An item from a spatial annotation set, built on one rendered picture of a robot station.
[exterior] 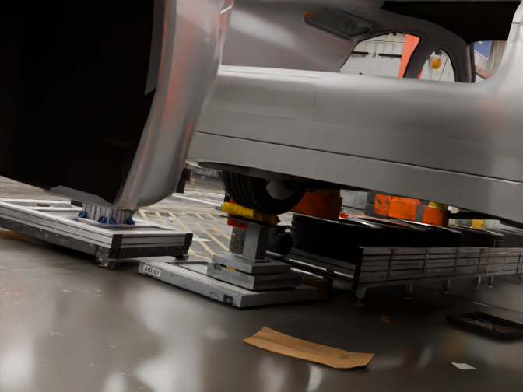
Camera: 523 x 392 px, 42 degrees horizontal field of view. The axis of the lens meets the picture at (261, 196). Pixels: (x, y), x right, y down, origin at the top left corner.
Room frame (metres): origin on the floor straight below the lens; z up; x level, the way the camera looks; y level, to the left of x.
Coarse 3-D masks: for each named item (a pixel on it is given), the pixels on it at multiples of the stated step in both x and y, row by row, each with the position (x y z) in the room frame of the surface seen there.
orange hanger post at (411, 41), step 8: (408, 40) 6.29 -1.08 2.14; (416, 40) 6.24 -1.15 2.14; (408, 48) 6.28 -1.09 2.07; (408, 56) 6.28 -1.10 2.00; (400, 64) 6.32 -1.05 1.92; (400, 72) 6.30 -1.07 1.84; (376, 200) 6.30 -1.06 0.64; (384, 200) 6.25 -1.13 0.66; (376, 208) 6.29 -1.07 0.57; (384, 208) 6.23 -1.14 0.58
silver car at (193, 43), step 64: (0, 0) 0.92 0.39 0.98; (64, 0) 0.89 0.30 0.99; (128, 0) 0.81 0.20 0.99; (192, 0) 0.82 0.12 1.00; (0, 64) 0.93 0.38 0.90; (64, 64) 0.90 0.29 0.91; (128, 64) 0.83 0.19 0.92; (192, 64) 0.86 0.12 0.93; (0, 128) 0.94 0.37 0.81; (64, 128) 0.89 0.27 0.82; (128, 128) 0.81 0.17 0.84; (192, 128) 0.96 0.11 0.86; (64, 192) 0.85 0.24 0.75; (128, 192) 0.79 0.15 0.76
